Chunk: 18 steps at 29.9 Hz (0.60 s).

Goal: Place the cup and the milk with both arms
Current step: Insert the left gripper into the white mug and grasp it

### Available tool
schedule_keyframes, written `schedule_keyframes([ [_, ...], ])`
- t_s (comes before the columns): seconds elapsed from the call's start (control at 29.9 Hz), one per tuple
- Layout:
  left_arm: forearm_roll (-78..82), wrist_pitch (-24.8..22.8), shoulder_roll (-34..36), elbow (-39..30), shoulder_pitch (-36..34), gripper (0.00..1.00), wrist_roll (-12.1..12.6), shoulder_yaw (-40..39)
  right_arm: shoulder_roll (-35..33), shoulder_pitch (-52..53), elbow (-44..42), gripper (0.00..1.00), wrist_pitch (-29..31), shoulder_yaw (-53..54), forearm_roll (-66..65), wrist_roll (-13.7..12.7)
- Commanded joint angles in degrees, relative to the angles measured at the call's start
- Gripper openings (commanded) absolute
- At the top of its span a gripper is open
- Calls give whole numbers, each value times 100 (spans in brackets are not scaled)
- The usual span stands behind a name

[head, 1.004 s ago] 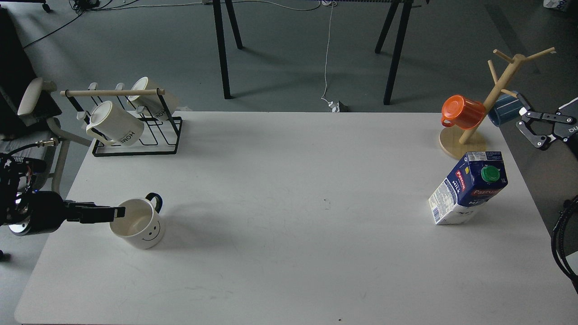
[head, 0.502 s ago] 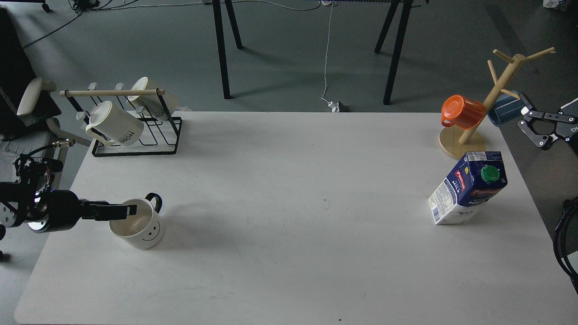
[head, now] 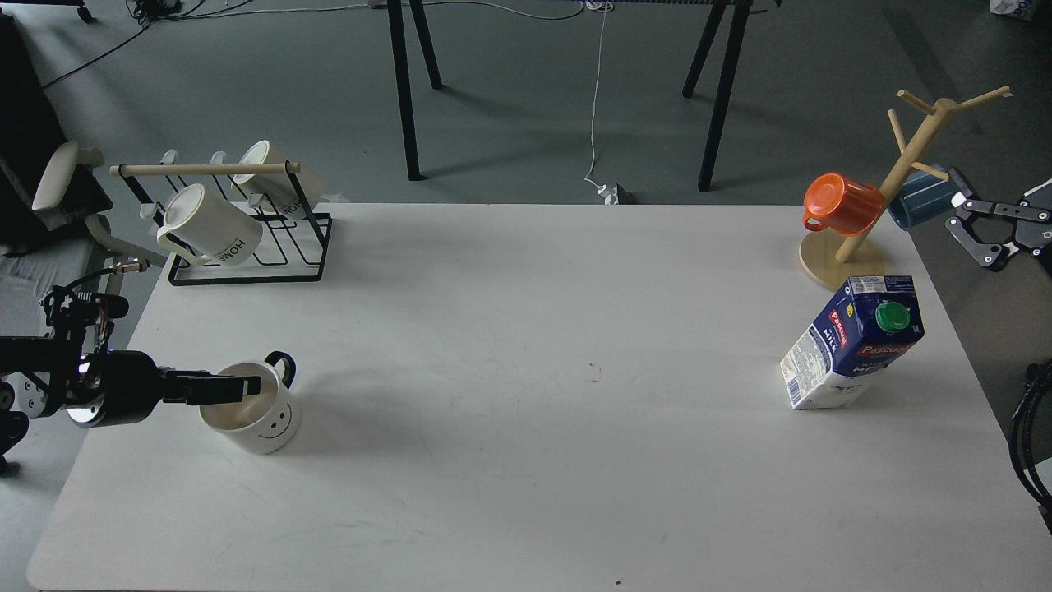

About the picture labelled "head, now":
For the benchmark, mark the black table legs left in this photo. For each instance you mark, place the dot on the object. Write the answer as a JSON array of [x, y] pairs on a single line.
[[407, 121]]

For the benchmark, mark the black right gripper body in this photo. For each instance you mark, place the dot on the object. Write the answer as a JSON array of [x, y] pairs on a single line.
[[1035, 236]]

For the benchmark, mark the white home mug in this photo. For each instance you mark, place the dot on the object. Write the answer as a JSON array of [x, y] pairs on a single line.
[[280, 196], [202, 228]]

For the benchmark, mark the white smiley face mug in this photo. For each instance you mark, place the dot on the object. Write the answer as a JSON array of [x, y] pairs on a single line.
[[264, 422]]

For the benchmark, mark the orange plastic cup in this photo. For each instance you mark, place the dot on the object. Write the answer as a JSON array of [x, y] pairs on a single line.
[[833, 201]]

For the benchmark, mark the black wire mug rack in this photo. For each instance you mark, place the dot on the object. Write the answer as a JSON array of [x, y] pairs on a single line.
[[289, 251]]

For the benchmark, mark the grey office chair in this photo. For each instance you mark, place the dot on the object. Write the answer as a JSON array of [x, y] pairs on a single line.
[[53, 230]]

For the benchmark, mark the blue white milk carton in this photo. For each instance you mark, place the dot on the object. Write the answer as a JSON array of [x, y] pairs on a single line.
[[870, 321]]

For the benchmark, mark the white HOME mug rear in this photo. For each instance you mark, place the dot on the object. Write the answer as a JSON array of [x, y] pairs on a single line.
[[280, 196]]

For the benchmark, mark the white power plug adapter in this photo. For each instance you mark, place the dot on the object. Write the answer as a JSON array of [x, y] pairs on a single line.
[[614, 194]]

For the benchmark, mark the black table legs right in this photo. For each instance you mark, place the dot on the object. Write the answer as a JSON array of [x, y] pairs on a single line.
[[741, 11]]

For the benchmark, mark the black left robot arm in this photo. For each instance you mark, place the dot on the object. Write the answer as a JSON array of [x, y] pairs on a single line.
[[73, 367]]

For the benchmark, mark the wooden mug tree stand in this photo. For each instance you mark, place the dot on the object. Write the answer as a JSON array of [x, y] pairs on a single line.
[[829, 258]]

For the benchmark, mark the blue plastic cup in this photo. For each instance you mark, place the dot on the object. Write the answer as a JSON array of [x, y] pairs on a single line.
[[923, 196]]

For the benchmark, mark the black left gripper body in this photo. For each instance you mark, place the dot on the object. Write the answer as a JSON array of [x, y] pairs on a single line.
[[114, 388]]

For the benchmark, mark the black table legs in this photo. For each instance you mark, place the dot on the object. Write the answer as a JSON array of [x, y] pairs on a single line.
[[741, 11], [407, 121]]

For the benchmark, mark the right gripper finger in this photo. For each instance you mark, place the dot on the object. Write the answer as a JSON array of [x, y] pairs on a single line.
[[966, 204], [992, 256]]

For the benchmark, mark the white HOME mug front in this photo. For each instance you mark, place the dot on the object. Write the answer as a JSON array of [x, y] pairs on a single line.
[[202, 228]]

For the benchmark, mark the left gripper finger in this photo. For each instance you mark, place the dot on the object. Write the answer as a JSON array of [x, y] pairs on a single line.
[[204, 384], [202, 398]]

